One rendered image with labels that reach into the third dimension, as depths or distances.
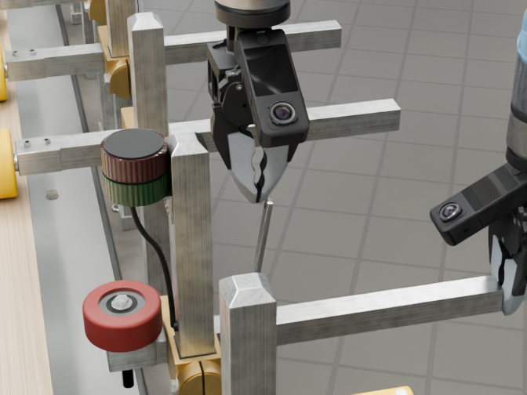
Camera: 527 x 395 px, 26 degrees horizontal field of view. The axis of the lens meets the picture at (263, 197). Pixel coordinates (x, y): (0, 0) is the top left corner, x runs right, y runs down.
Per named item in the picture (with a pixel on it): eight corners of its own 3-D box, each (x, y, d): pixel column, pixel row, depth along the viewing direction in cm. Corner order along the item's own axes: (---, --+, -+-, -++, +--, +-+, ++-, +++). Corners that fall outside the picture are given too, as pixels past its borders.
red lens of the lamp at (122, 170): (162, 146, 106) (161, 125, 105) (173, 178, 101) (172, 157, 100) (98, 153, 105) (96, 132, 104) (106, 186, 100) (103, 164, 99)
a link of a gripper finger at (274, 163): (275, 175, 120) (275, 96, 115) (289, 204, 115) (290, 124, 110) (246, 179, 120) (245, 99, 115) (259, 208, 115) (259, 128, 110)
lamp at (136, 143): (172, 310, 116) (162, 124, 105) (182, 345, 112) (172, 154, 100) (114, 318, 115) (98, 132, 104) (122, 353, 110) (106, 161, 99)
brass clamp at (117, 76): (139, 54, 162) (136, 21, 159) (153, 97, 151) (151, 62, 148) (95, 59, 161) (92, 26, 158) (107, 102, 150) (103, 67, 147)
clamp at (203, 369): (204, 325, 126) (202, 288, 123) (229, 407, 115) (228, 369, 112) (153, 333, 125) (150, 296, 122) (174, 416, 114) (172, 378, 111)
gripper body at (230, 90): (278, 88, 117) (279, -23, 110) (299, 128, 110) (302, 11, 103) (205, 96, 115) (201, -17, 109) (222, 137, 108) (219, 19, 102)
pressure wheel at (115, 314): (159, 355, 126) (154, 269, 119) (172, 404, 119) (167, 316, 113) (86, 366, 124) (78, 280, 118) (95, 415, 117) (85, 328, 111)
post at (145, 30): (176, 349, 150) (158, 8, 124) (180, 366, 147) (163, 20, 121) (150, 353, 149) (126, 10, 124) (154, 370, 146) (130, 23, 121)
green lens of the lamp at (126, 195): (164, 168, 107) (162, 148, 106) (175, 201, 102) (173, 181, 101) (100, 176, 106) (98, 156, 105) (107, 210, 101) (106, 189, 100)
